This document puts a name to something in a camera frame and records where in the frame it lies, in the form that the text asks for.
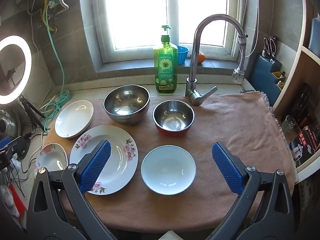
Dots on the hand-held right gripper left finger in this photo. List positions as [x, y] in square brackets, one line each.
[96, 167]

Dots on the steel pot lid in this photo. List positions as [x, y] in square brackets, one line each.
[10, 125]

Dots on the red flat object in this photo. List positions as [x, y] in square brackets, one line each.
[17, 200]

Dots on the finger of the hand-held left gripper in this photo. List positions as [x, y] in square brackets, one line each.
[5, 143]

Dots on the black tripod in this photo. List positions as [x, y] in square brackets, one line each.
[31, 111]

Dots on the white plate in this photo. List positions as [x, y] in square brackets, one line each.
[73, 118]

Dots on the black box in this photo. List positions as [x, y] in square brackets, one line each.
[303, 100]

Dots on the green dish soap bottle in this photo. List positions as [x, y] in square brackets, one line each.
[165, 72]

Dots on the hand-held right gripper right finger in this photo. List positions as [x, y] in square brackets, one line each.
[226, 167]

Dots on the steel faucet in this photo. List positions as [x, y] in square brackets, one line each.
[192, 80]

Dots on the window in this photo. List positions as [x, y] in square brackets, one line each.
[140, 12]

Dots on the cabinet shelf unit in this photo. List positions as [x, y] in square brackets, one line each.
[311, 55]

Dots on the printed red box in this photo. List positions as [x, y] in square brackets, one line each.
[305, 145]

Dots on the large steel bowl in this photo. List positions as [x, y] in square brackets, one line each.
[126, 102]

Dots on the blue plastic basket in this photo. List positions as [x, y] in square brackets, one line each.
[182, 55]

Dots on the flexible faucet sprayer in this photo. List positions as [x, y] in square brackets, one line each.
[237, 73]

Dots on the large floral plate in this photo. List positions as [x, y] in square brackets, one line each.
[120, 165]

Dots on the drinking glass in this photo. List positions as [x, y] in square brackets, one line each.
[288, 123]

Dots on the orange fruit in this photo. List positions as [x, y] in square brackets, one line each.
[201, 58]

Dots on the yellow pipe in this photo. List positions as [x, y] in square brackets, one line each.
[45, 12]

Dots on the pink towel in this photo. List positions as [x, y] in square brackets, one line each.
[225, 120]

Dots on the black scissors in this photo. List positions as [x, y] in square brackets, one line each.
[270, 46]

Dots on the pale blue bowl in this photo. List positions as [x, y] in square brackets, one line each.
[167, 170]

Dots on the small floral plate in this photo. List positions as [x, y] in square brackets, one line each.
[51, 157]

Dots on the red steel bowl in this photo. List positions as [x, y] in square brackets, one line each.
[172, 118]

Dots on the blue knife holder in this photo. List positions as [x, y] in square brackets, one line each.
[262, 72]

